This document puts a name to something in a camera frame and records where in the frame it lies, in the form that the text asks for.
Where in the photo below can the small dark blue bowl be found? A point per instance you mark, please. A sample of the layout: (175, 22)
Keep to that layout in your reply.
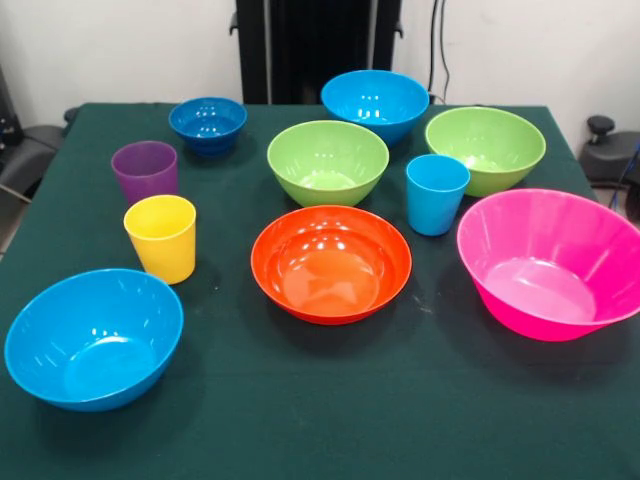
(207, 127)

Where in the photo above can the light blue bowl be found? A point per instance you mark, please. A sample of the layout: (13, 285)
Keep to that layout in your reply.
(95, 345)
(375, 100)

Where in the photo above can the dark green table cloth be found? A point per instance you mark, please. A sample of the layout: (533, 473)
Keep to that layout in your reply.
(320, 400)

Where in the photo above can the orange bowl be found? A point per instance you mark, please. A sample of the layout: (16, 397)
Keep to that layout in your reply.
(330, 275)

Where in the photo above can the pink bowl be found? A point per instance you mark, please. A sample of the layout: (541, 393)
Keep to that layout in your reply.
(545, 280)

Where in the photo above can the black pedestal leg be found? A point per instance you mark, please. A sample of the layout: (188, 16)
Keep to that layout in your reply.
(610, 160)
(30, 150)

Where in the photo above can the green bowl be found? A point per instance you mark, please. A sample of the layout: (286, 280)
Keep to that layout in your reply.
(327, 165)
(485, 145)

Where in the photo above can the purple cup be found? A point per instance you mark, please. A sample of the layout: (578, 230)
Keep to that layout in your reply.
(145, 172)

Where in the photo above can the light blue cup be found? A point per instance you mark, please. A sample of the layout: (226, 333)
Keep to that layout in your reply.
(435, 200)

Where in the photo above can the yellow cup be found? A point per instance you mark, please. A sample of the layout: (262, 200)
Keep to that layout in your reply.
(165, 250)

